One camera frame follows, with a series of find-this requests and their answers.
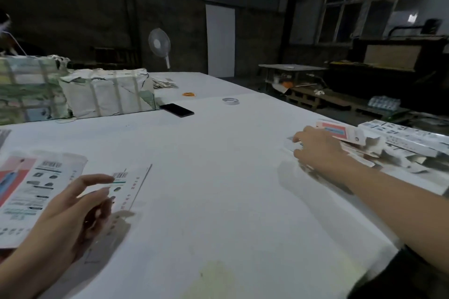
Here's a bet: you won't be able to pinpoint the pile of cartons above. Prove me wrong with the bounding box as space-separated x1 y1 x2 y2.
0 151 88 249

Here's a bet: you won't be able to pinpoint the dark wooden chair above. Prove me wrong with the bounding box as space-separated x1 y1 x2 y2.
91 46 136 71

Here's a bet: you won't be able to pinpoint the green printed wrapped bundle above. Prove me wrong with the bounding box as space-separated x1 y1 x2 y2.
0 55 71 126

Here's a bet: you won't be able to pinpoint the black smartphone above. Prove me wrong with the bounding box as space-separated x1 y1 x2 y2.
159 103 195 118

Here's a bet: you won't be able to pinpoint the person's right hand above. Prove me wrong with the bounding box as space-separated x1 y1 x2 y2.
292 126 352 185

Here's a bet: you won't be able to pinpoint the cluttered side table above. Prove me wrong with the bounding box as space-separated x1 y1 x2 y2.
258 63 331 99

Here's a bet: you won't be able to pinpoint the large paned window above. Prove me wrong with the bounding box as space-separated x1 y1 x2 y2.
316 0 442 45

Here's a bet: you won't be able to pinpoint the dark workshop machine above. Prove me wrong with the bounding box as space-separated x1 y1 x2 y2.
328 18 449 115

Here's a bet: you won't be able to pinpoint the white standing fan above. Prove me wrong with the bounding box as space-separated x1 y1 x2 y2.
147 28 173 71

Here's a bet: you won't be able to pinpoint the person's left hand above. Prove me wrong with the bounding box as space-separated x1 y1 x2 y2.
0 172 116 299

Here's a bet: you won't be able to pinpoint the white strapped wrapped bundle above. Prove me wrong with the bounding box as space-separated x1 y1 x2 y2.
59 67 159 120

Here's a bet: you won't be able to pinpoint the small white paper stack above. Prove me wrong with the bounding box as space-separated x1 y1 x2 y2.
151 77 179 91

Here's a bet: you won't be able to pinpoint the person's right forearm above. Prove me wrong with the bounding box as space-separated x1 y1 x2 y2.
335 161 449 275

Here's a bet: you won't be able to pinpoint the white board panel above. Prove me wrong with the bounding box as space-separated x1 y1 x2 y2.
205 4 237 79

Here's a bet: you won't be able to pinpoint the pack of clear bottles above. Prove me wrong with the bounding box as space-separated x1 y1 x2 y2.
367 95 403 113

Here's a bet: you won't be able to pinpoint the low wooden pallets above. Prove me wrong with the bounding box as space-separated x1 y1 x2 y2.
282 85 369 113

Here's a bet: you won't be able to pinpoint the stack of finished cartons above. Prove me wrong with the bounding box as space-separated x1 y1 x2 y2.
284 119 449 195

